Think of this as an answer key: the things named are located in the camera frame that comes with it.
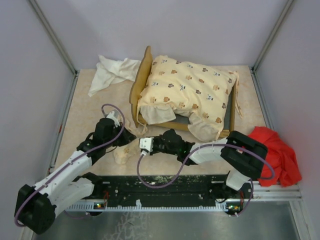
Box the right aluminium frame post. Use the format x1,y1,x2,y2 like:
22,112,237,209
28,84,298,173
251,0,296,74

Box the cream animal print cushion cover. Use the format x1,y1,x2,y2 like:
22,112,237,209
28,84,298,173
137,55,239,142

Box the purple cable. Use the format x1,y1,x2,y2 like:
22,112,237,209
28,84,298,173
14,103,126,227
136,142,276,189

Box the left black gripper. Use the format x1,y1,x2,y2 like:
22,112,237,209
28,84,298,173
104,121,137,148

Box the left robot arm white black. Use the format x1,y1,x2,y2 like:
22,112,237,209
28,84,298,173
14,117,137,235

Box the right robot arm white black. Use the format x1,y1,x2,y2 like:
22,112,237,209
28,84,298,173
139,129,268,198

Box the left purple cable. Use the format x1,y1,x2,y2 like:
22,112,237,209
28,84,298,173
14,103,126,227

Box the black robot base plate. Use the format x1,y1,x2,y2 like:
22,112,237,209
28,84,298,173
88,174,252,207

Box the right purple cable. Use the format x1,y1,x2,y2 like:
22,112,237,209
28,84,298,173
136,142,276,189

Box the aluminium frame post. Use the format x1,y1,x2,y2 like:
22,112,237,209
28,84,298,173
251,0,296,74
26,0,78,76

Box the white cloth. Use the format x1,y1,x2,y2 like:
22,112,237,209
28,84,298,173
88,55,141,97

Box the red cloth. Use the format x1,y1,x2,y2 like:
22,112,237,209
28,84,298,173
248,126,302,187

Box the left aluminium frame post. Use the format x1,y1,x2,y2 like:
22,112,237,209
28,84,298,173
26,0,78,76

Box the small cream print pillow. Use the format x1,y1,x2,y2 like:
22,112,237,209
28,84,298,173
113,139,140,165

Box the white slotted cable duct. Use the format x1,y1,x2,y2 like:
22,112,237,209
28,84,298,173
64,201,235,213

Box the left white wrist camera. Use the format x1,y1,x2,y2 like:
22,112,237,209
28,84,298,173
106,110,121,126

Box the wooden pet bed frame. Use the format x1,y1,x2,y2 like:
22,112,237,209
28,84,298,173
129,45,238,136

